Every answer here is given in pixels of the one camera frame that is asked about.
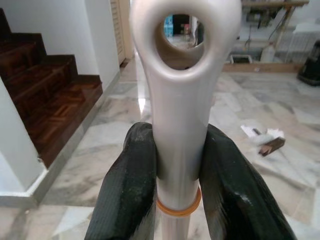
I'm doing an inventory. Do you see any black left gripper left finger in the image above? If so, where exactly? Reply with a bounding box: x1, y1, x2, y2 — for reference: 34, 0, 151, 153
84, 121, 159, 240

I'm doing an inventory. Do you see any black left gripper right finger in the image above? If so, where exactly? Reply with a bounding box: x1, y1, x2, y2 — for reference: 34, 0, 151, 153
199, 124, 298, 240

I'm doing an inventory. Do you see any black floor appliance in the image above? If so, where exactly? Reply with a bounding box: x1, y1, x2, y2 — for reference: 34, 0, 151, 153
296, 37, 320, 87

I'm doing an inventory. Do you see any brown cardboard scrap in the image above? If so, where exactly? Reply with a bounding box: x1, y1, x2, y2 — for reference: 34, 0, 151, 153
258, 138, 286, 157

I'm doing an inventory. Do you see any white paper scrap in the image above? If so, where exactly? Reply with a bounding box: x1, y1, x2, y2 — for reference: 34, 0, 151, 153
240, 124, 286, 147

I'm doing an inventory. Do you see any dark wooden staircase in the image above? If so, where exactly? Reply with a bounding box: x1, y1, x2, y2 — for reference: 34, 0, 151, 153
0, 7, 104, 168

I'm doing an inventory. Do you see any long cardboard plank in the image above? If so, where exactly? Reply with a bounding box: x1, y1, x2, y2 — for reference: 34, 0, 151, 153
223, 62, 305, 74

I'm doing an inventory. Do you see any white plastic bottle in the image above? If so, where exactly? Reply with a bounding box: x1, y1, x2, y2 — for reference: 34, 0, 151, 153
261, 42, 275, 62

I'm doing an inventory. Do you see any beige louvered door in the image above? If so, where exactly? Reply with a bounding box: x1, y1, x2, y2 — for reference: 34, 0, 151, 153
109, 0, 126, 63

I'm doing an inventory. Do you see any white foam box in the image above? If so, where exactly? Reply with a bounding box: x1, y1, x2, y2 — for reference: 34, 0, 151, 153
294, 18, 320, 33

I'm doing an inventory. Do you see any wooden shelf rack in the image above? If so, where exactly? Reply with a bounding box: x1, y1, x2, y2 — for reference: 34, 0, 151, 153
241, 0, 311, 51

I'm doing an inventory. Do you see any white rectangular frame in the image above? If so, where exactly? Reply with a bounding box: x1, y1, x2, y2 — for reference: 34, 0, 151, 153
229, 54, 253, 65

